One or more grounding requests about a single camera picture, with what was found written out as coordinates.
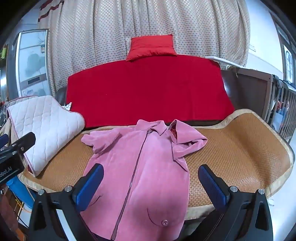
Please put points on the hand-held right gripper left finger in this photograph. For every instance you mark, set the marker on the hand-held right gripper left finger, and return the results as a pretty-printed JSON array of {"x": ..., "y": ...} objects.
[{"x": 90, "y": 185}]

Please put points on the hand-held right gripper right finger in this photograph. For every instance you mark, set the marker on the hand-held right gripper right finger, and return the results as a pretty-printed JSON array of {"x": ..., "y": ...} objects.
[{"x": 212, "y": 185}]

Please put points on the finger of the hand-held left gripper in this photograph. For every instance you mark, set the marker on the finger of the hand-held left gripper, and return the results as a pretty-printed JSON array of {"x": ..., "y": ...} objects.
[
  {"x": 4, "y": 139},
  {"x": 24, "y": 140}
]

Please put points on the pink zip jacket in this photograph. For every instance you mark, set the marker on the pink zip jacket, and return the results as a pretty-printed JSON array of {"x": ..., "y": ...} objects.
[{"x": 150, "y": 173}]

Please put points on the white quilted pad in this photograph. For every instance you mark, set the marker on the white quilted pad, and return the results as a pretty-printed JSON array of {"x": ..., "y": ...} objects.
[{"x": 46, "y": 122}]

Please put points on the blue bottle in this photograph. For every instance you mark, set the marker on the blue bottle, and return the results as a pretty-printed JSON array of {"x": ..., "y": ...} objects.
[{"x": 19, "y": 192}]

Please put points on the woven rattan mat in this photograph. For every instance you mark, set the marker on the woven rattan mat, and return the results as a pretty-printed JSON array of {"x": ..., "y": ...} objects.
[{"x": 231, "y": 162}]

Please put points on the white patterned cloth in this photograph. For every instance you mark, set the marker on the white patterned cloth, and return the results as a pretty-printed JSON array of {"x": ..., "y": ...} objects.
[{"x": 67, "y": 106}]

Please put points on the dark brown sofa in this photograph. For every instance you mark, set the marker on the dark brown sofa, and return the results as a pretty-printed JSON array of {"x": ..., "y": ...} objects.
[{"x": 61, "y": 96}]

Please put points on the silver refrigerator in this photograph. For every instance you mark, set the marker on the silver refrigerator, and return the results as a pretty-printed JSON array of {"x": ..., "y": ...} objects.
[{"x": 32, "y": 60}]

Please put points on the brown wooden crib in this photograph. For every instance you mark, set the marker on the brown wooden crib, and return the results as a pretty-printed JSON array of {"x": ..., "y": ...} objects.
[{"x": 252, "y": 92}]

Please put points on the red blanket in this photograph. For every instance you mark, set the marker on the red blanket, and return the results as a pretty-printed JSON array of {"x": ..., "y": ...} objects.
[{"x": 150, "y": 92}]

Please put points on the white board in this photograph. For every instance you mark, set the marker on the white board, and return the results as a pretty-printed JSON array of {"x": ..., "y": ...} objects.
[{"x": 224, "y": 60}]

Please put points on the beige dotted curtain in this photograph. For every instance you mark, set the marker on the beige dotted curtain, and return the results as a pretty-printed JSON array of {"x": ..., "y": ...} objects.
[{"x": 104, "y": 34}]

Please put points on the dark framed window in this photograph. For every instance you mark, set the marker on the dark framed window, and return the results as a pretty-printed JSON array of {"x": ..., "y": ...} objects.
[{"x": 289, "y": 62}]

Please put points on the red pillow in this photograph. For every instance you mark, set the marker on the red pillow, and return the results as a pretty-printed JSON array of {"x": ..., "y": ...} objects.
[{"x": 150, "y": 46}]

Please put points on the white wall socket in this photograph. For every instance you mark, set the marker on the white wall socket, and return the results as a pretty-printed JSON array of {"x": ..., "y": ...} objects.
[{"x": 252, "y": 48}]

